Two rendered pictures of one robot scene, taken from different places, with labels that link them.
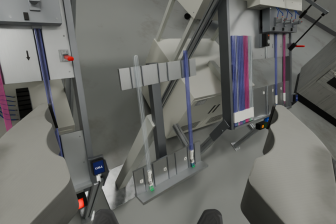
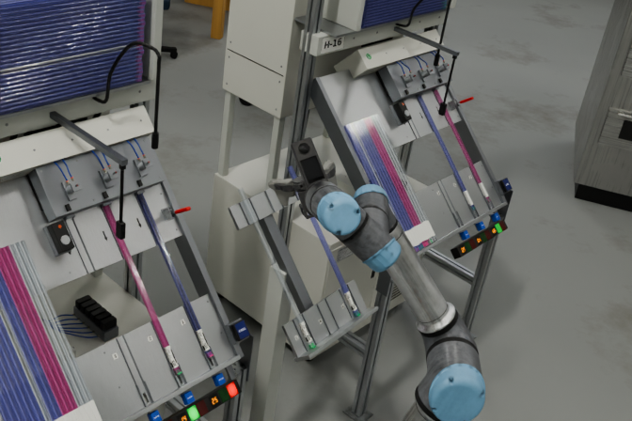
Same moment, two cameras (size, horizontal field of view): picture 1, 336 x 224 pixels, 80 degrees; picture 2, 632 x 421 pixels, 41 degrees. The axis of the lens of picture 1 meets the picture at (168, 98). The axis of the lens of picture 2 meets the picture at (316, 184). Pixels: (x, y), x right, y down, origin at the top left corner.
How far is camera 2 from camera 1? 175 cm
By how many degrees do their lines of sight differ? 15
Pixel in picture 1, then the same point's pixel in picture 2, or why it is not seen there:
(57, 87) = (115, 290)
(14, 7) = (129, 179)
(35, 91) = not seen: hidden behind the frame
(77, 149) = (210, 317)
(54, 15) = (157, 175)
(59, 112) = (140, 317)
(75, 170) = (215, 343)
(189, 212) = not seen: outside the picture
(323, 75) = (604, 125)
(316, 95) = (616, 173)
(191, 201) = not seen: outside the picture
